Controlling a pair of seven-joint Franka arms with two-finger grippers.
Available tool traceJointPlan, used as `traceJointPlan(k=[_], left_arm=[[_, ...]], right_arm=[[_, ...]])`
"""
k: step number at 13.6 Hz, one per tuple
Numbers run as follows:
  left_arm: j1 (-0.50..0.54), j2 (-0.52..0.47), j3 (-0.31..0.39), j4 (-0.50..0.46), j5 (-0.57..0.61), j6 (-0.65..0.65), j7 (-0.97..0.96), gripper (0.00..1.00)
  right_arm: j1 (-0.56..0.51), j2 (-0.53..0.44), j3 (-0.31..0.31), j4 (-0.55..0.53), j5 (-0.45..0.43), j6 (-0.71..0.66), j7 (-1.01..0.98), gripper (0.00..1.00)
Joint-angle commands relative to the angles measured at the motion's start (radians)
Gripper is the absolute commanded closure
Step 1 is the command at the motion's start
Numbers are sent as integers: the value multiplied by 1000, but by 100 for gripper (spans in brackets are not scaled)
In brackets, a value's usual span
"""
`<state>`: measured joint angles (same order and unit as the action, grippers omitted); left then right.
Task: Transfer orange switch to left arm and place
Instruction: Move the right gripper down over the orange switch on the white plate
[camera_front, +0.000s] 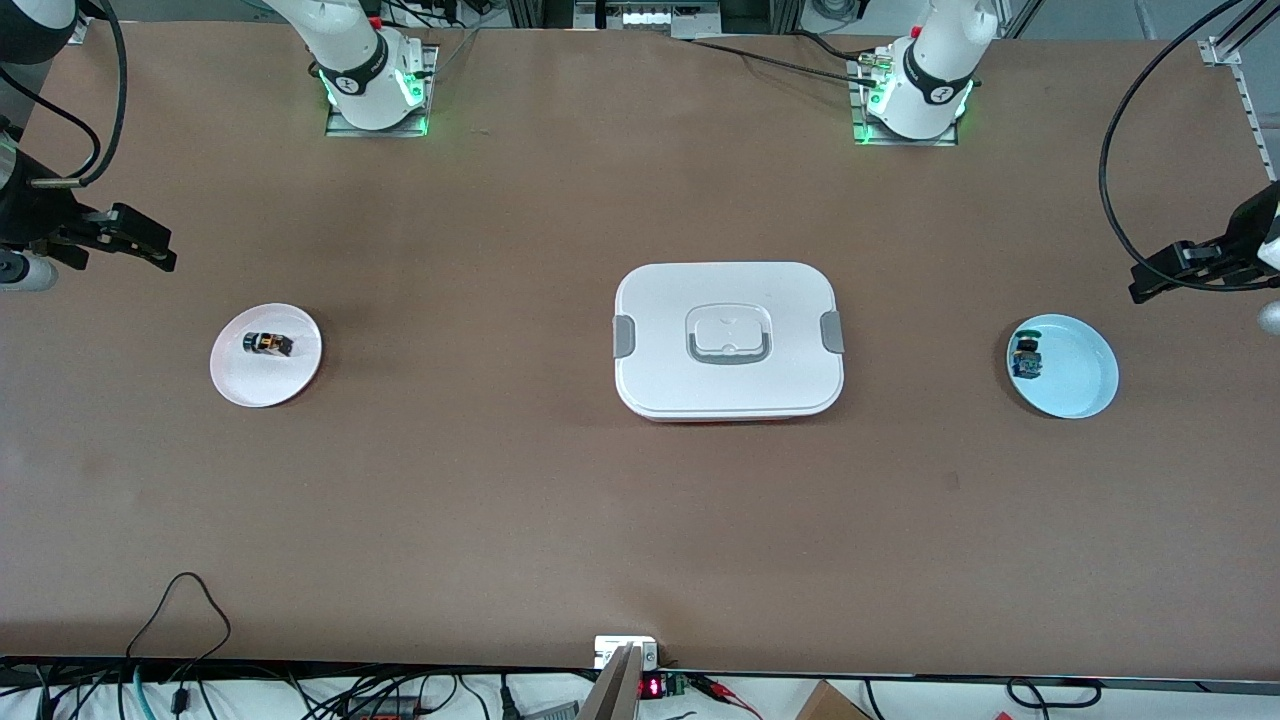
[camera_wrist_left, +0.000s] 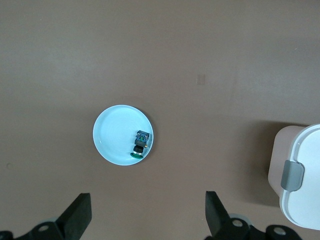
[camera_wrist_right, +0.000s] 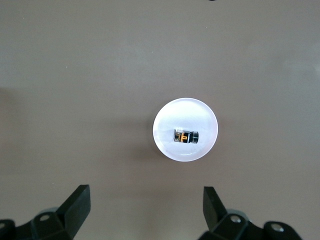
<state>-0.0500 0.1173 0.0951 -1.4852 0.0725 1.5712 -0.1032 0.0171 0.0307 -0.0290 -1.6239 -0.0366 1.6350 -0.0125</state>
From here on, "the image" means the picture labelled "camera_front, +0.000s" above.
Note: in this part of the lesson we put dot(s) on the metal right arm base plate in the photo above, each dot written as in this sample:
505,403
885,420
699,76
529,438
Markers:
345,128

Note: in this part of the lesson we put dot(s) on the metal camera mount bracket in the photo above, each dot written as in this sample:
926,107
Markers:
622,680

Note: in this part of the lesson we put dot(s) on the red digit display module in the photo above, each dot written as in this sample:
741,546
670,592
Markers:
652,687

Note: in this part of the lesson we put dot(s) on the red clip leads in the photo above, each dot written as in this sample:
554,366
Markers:
730,695

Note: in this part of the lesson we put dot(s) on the aluminium side rail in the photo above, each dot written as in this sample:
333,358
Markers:
1245,100

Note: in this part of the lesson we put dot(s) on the black power adapter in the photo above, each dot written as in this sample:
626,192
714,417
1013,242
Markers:
385,708

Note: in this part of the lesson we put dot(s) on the brown cardboard box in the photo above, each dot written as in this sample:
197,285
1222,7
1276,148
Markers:
830,705

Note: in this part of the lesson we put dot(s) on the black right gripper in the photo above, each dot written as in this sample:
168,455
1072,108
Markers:
30,212

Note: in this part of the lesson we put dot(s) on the white lidded lunch box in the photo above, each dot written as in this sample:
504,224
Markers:
728,340

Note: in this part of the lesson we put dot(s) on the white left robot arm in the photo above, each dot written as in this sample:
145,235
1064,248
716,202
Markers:
930,80

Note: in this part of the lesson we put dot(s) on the light blue round plate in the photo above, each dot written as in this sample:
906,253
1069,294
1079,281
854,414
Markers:
1075,370

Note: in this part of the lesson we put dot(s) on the orange push button switch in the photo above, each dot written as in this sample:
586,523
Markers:
268,345

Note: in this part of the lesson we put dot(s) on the pale pink round plate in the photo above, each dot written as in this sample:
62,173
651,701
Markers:
265,385

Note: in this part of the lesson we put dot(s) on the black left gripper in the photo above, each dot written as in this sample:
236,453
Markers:
1249,233

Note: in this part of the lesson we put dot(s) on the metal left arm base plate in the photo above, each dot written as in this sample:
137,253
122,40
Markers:
865,138

